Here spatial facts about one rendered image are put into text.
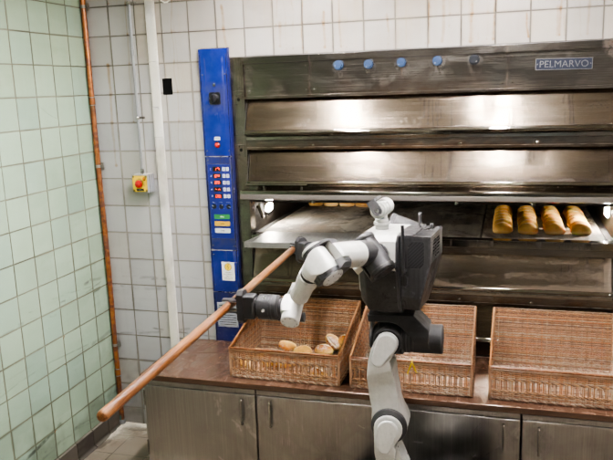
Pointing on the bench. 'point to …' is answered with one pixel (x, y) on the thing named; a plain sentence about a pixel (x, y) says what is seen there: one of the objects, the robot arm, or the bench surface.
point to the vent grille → (227, 318)
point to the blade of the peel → (295, 238)
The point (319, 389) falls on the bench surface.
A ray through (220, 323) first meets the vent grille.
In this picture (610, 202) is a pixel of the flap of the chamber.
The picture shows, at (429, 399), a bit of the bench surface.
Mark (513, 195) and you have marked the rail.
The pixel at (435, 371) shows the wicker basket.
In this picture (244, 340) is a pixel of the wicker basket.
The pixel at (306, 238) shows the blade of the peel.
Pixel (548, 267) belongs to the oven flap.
